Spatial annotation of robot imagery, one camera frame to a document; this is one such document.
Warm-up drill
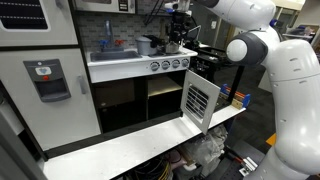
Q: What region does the pink bag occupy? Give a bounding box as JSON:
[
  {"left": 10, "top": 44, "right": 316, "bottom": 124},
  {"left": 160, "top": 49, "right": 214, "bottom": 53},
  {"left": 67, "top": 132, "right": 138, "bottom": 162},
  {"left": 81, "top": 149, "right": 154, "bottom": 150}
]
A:
[{"left": 165, "top": 149, "right": 188, "bottom": 169}]

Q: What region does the blue and wood clamp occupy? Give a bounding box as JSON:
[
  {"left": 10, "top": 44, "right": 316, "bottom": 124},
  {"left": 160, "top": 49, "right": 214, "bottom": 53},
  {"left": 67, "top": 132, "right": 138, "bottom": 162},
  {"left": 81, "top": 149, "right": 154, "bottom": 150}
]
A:
[{"left": 219, "top": 83, "right": 252, "bottom": 110}]

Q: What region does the grey toy faucet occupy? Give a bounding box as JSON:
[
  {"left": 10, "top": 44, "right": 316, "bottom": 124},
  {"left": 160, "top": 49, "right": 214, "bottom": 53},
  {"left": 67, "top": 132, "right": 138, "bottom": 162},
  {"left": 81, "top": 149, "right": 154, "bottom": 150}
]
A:
[{"left": 104, "top": 19, "right": 114, "bottom": 48}]

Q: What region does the silver pot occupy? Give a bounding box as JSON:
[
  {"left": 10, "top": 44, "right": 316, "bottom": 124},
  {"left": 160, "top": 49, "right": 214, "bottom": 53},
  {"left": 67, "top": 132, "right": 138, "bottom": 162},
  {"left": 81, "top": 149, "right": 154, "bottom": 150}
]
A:
[{"left": 164, "top": 45, "right": 182, "bottom": 55}]

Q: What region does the grey pot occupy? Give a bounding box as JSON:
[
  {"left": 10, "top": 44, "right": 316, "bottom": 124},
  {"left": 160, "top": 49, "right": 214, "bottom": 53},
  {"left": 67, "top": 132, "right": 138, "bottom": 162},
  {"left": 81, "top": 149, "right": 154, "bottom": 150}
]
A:
[{"left": 135, "top": 35, "right": 158, "bottom": 56}]

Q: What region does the grey sink basin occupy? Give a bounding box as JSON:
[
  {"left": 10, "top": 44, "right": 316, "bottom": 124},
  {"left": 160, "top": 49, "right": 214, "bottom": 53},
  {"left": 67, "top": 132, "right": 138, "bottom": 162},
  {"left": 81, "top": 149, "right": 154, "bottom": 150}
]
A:
[{"left": 89, "top": 49, "right": 144, "bottom": 64}]

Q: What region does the brown wooden utensil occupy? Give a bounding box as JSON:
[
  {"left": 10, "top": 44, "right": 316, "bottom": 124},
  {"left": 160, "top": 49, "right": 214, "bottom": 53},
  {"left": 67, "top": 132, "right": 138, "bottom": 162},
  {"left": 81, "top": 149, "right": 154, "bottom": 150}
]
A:
[{"left": 158, "top": 18, "right": 167, "bottom": 38}]

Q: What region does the light wooden cabinet shelf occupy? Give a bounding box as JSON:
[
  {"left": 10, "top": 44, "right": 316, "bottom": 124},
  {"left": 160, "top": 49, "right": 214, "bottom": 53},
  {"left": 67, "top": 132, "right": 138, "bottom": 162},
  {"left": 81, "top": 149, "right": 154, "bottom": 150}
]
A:
[{"left": 147, "top": 76, "right": 184, "bottom": 98}]

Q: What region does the grey water dispenser panel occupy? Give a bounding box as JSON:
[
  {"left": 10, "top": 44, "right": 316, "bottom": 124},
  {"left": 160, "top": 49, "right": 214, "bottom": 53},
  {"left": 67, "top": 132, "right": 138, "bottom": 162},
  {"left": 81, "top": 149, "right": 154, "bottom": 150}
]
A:
[{"left": 23, "top": 58, "right": 72, "bottom": 103}]

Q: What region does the white toy kitchen unit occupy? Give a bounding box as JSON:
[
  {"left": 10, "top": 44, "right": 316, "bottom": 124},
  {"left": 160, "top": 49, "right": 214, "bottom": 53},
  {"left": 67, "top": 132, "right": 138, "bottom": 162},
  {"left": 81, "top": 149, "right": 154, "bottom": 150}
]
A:
[{"left": 0, "top": 0, "right": 199, "bottom": 159}]

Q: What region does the yellow cable bundle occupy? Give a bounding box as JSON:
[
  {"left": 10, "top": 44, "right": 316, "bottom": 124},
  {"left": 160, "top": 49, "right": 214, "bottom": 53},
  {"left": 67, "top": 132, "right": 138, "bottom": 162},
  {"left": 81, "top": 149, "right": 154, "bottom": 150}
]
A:
[{"left": 133, "top": 156, "right": 174, "bottom": 180}]

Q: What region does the white toy microwave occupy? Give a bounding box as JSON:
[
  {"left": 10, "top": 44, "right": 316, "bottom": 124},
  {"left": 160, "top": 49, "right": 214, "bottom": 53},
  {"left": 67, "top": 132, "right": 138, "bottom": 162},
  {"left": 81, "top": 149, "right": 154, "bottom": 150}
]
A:
[{"left": 72, "top": 0, "right": 137, "bottom": 15}]

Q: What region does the white fridge door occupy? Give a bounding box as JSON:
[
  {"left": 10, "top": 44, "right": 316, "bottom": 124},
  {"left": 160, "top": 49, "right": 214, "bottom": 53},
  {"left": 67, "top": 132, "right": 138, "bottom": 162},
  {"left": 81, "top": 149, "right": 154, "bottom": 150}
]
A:
[{"left": 0, "top": 48, "right": 102, "bottom": 151}]

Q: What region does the grey fridge door handle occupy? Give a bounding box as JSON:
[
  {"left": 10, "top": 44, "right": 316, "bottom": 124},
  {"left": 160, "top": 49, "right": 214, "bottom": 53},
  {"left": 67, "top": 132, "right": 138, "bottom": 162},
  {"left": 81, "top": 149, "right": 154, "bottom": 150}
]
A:
[{"left": 77, "top": 75, "right": 88, "bottom": 96}]

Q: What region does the white slatted cabinet door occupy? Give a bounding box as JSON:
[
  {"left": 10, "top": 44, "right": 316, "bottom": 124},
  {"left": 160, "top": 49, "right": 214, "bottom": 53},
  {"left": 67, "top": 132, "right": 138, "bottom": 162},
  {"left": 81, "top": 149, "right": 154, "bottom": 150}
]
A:
[{"left": 179, "top": 69, "right": 222, "bottom": 135}]

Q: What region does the grey aluminium post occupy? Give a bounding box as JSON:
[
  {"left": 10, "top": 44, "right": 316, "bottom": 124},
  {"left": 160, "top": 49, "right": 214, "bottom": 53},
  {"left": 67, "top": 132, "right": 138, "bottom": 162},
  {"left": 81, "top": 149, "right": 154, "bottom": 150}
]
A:
[{"left": 0, "top": 99, "right": 49, "bottom": 180}]

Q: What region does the black metal frame rack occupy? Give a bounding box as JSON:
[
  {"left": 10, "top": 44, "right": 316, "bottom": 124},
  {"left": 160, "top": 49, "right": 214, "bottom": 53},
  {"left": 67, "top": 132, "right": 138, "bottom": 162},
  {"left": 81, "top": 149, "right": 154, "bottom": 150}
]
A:
[{"left": 189, "top": 46, "right": 249, "bottom": 113}]

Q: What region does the clear crumpled plastic bag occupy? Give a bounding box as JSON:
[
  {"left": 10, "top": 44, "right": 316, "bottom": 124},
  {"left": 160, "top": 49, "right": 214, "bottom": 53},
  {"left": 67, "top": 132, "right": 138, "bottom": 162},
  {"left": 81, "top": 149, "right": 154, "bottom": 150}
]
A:
[{"left": 181, "top": 123, "right": 230, "bottom": 176}]

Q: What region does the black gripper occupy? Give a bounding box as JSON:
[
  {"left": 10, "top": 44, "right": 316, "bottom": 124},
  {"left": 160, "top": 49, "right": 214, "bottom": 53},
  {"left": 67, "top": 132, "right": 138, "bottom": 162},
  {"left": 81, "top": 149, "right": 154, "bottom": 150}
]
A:
[{"left": 168, "top": 12, "right": 192, "bottom": 45}]

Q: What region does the white freezer door dark window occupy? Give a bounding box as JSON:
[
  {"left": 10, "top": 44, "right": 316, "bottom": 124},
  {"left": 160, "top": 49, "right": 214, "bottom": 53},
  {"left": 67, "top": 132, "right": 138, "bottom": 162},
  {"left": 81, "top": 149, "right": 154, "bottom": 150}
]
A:
[{"left": 0, "top": 0, "right": 79, "bottom": 48}]

